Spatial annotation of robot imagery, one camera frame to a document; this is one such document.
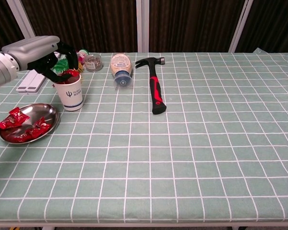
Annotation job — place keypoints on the pink yellow feather shuttlecock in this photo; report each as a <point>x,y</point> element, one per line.
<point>80,64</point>

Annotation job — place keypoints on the round stainless steel plate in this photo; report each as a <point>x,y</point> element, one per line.
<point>43,111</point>

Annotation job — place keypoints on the white folding laptop stand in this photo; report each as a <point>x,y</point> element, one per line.
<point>31,82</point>

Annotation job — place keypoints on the clear jar of metal clips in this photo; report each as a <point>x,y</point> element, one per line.
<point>93,63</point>

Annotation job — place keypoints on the green feather shuttlecock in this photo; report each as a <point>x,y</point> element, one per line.
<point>61,67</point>

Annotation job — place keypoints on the sauce bottle with blue cap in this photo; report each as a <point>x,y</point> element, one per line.
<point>120,63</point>

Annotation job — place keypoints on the white metal frame post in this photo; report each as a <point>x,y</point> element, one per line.
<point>24,26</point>
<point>241,26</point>
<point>142,24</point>

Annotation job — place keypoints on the dark brown curtain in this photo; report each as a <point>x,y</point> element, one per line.
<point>86,24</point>

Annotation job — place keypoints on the green checked tablecloth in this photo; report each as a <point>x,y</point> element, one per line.
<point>182,143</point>

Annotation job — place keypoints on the grey black left robot hand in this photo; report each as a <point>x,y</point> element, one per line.
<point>31,50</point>

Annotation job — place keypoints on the green tape roll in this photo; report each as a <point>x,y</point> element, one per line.
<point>83,51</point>

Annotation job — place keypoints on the red black claw hammer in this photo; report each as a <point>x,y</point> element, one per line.
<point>157,93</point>

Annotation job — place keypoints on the white metal table frame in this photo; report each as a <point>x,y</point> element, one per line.
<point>144,225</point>

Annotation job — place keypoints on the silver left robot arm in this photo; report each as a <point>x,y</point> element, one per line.
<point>2,69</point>

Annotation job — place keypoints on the white paper cup blue logo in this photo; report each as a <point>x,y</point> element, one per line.
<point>72,98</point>

